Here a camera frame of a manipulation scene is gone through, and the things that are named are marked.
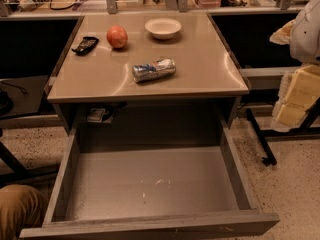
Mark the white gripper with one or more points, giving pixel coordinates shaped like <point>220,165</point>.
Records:
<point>306,37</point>

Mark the silver blue redbull can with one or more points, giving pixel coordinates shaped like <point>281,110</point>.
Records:
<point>155,70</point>

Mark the grey open top drawer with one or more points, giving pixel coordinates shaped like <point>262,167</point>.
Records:
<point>151,179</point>

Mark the grey cabinet with beige top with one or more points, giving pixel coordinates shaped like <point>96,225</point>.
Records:
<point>203,66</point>

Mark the black table leg right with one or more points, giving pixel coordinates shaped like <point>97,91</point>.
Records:
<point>269,159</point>

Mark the black table leg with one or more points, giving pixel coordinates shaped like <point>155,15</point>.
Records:
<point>269,159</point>
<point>19,172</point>

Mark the white bowl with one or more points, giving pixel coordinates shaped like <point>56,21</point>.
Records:
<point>163,28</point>

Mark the red apple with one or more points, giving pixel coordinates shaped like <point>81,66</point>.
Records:
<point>117,37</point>

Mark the white label tag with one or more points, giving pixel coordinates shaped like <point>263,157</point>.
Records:
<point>95,114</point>

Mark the black chip bag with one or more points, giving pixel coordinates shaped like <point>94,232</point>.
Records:
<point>87,44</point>

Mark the black table leg left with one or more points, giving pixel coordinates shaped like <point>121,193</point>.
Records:
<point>19,172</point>

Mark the person's knee in tan trousers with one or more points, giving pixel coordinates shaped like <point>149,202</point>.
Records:
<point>21,206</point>

